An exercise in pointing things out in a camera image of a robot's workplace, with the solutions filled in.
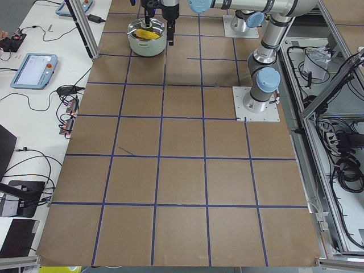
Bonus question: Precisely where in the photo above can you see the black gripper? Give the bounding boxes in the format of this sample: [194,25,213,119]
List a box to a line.
[161,4,179,46]

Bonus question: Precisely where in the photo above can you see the yellow corn cob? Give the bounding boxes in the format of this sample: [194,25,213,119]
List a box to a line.
[136,28,160,40]

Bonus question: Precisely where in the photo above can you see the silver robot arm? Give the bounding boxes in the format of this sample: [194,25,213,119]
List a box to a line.
[188,0,318,113]
[231,10,264,32]

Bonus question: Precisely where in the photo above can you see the pale green cooking pot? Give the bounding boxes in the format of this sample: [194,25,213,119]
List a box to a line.
[127,18,167,57]

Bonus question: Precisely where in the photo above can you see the black power adapter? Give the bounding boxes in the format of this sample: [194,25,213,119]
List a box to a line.
[87,14,106,23]

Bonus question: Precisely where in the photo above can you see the blue teach pendant far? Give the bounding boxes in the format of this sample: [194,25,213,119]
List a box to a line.
[55,0,95,16]

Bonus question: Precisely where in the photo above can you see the blue teach pendant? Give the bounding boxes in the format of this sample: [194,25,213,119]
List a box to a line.
[10,53,58,90]
[55,0,95,16]

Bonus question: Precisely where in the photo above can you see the blue teach pendant near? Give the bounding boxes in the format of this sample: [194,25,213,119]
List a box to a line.
[10,53,58,90]

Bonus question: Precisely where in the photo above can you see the brown paper table mat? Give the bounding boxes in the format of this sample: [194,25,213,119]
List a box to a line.
[37,1,320,267]

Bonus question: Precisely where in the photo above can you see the white crumpled paper box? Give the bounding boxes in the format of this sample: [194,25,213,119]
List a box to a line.
[303,47,331,80]

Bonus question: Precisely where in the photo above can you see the black monitor stand base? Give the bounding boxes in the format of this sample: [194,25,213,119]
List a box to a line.
[1,180,45,218]

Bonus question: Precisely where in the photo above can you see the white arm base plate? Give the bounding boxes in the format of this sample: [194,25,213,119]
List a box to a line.
[222,15,259,39]
[232,86,280,123]

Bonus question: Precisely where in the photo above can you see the aluminium frame post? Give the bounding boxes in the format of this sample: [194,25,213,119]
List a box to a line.
[65,0,100,60]

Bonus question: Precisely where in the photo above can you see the black coiled cables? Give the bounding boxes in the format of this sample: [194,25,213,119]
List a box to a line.
[329,156,364,194]

